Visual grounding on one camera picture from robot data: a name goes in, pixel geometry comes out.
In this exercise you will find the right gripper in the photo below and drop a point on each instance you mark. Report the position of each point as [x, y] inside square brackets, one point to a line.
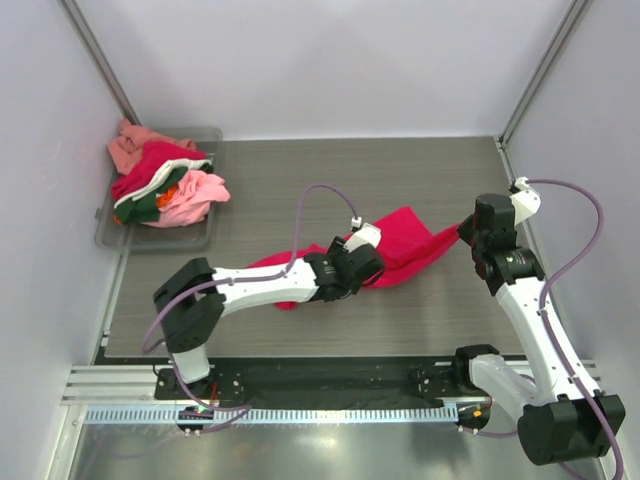
[470, 232]

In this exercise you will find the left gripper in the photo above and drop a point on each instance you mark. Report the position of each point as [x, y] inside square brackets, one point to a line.
[368, 262]

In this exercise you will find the magenta t shirt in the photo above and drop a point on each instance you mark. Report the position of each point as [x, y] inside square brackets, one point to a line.
[408, 247]

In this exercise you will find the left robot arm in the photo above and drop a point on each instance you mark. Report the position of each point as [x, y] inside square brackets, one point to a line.
[194, 299]

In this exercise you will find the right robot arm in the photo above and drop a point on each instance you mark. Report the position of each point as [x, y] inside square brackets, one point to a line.
[561, 413]

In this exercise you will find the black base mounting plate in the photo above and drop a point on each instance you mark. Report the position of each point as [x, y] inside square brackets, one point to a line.
[334, 383]

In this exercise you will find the light pink t shirt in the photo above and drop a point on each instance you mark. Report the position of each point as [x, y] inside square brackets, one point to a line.
[197, 190]

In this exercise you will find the orange garment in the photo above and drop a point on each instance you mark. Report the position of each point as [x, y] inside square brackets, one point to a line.
[162, 200]

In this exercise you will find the green white t shirt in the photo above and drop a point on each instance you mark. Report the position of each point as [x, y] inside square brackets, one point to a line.
[140, 206]

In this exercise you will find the crimson t shirt in tray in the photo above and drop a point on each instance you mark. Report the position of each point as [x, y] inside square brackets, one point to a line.
[154, 156]

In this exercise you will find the salmon pink t shirt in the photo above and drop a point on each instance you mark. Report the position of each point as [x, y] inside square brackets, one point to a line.
[127, 148]

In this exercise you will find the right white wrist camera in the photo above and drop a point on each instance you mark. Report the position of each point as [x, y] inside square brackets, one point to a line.
[525, 200]

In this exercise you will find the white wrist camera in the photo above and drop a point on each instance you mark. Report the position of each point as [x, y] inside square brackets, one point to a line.
[525, 200]
[362, 233]

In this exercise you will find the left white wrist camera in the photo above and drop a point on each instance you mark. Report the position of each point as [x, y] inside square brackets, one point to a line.
[362, 233]

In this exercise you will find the right aluminium table rail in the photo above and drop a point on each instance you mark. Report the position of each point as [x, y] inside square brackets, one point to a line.
[531, 235]

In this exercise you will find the right aluminium frame post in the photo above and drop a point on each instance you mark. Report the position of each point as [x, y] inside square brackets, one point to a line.
[559, 40]

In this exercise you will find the aluminium frame post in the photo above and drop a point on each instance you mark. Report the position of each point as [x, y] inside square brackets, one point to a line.
[83, 30]
[559, 40]

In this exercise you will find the white slotted cable duct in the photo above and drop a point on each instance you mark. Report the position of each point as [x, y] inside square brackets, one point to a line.
[189, 414]

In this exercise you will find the left aluminium frame post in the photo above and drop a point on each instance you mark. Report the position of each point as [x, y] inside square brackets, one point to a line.
[83, 30]

